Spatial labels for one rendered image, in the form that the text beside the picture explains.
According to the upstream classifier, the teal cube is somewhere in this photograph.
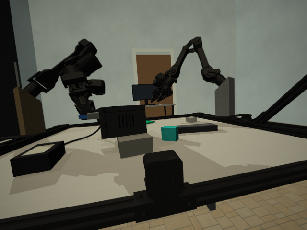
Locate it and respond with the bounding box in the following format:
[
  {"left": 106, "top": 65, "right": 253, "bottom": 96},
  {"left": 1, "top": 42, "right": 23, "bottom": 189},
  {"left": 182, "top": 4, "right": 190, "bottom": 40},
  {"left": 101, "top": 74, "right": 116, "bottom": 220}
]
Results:
[{"left": 161, "top": 126, "right": 179, "bottom": 142}]

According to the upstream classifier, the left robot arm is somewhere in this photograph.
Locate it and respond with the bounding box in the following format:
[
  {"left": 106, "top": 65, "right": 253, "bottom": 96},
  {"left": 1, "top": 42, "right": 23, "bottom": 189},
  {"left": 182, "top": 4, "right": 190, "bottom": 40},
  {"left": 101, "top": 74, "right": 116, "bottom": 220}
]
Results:
[{"left": 23, "top": 39, "right": 105, "bottom": 97}]

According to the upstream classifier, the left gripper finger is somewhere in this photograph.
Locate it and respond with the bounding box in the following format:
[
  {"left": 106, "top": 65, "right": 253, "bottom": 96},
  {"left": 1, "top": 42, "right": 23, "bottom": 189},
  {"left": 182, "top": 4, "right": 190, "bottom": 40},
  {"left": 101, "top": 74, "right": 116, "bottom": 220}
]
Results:
[
  {"left": 69, "top": 89, "right": 91, "bottom": 114},
  {"left": 75, "top": 100, "right": 94, "bottom": 111}
]

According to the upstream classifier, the small beige block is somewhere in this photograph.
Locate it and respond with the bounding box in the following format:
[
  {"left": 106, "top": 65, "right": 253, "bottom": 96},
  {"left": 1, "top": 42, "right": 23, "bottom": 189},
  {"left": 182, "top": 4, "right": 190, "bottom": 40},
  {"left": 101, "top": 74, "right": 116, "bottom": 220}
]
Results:
[{"left": 186, "top": 116, "right": 197, "bottom": 123}]

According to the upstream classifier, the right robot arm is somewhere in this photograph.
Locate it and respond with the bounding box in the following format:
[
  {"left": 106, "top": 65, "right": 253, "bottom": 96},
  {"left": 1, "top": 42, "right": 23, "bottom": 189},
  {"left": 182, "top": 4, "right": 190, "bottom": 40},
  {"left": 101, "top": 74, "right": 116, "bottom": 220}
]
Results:
[{"left": 152, "top": 37, "right": 226, "bottom": 89}]

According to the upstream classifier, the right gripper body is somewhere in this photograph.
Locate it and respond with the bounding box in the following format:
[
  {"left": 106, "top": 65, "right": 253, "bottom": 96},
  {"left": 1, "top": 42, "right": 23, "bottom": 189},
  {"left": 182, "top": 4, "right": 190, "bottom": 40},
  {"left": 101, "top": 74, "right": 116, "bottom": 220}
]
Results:
[{"left": 151, "top": 81, "right": 173, "bottom": 97}]

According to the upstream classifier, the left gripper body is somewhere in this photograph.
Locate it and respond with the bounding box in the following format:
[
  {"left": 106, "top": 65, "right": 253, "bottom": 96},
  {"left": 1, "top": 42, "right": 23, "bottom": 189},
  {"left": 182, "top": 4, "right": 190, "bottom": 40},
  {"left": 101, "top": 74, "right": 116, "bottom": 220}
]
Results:
[{"left": 61, "top": 71, "right": 88, "bottom": 92}]

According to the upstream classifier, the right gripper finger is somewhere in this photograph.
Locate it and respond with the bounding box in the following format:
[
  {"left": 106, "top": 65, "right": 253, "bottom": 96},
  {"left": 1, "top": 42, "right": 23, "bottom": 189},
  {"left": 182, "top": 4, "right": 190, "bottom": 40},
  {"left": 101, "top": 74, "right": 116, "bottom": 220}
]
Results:
[
  {"left": 157, "top": 90, "right": 169, "bottom": 102},
  {"left": 151, "top": 92, "right": 159, "bottom": 102}
]

